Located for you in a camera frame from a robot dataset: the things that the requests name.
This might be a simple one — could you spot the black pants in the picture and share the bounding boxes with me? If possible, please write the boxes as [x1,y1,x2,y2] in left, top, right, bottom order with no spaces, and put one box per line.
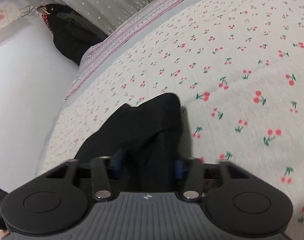
[75,93,182,193]

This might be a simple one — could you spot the pink striped blanket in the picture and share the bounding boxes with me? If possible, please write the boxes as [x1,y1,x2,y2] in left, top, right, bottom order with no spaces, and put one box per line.
[65,0,184,100]

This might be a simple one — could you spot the cherry print bed sheet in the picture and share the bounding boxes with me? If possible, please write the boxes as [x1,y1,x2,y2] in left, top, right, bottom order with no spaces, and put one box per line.
[40,0,304,239]

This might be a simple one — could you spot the black clothes pile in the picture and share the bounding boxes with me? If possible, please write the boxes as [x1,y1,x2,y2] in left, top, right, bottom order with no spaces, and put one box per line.
[37,3,108,64]

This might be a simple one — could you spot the white pink floor mat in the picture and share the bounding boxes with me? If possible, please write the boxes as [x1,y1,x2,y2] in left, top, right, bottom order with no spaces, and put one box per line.
[0,3,22,30]

